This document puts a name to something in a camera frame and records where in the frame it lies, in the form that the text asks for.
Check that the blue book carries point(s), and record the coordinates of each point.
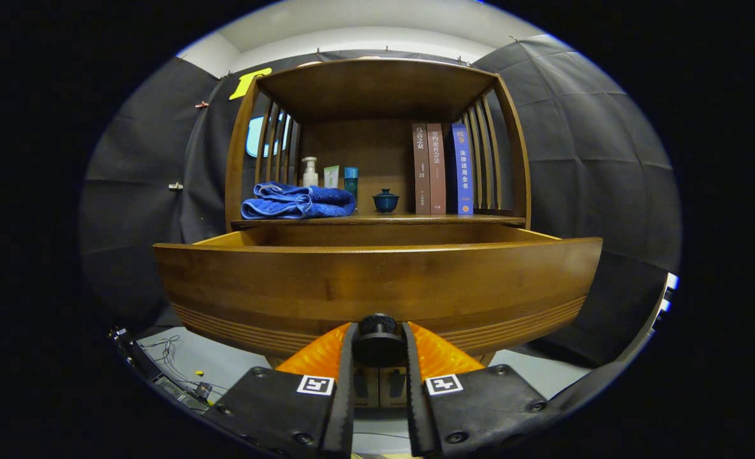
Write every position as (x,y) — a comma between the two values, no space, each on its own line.
(462,172)

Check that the teal bottle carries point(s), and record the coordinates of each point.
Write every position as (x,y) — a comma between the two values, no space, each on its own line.
(351,182)

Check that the white pump bottle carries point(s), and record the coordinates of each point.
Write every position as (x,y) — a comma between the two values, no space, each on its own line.
(310,177)

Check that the green and white tube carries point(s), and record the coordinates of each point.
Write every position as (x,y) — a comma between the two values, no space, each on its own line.
(331,177)

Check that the reddish brown book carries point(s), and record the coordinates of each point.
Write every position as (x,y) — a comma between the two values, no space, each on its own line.
(437,178)

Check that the wooden cabinet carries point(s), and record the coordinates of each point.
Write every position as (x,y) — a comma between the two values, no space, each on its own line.
(365,153)

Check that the dark brown book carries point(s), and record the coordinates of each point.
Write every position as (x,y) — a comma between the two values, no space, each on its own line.
(421,172)

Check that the blue folded towel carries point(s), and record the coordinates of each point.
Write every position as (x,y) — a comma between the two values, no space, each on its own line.
(314,201)

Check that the wooden cabinet door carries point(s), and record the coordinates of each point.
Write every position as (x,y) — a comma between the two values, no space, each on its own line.
(398,382)
(363,382)

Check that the wooden countertop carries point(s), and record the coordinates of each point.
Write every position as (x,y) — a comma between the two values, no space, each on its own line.
(384,218)

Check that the wooden drawer with black knob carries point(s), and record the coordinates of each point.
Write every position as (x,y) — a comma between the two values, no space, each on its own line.
(352,287)

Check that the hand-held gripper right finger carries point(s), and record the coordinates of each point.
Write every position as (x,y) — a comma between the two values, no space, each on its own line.
(416,408)

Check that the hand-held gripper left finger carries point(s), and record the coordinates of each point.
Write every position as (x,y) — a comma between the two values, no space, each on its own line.
(345,395)

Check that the blue lidded teacup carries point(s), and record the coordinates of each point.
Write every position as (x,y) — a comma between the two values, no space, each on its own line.
(385,203)

